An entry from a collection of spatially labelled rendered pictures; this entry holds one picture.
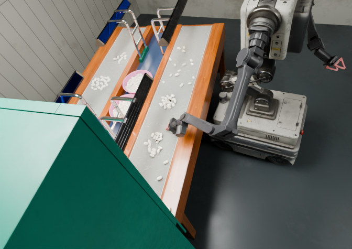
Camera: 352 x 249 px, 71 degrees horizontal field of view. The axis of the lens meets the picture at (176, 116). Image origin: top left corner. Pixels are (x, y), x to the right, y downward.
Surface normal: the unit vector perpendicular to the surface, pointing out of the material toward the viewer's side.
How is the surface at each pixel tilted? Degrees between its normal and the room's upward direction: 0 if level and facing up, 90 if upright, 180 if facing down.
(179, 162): 0
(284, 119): 0
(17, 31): 90
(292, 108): 0
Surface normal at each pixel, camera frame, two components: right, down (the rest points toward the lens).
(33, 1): 0.89, 0.22
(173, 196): -0.21, -0.59
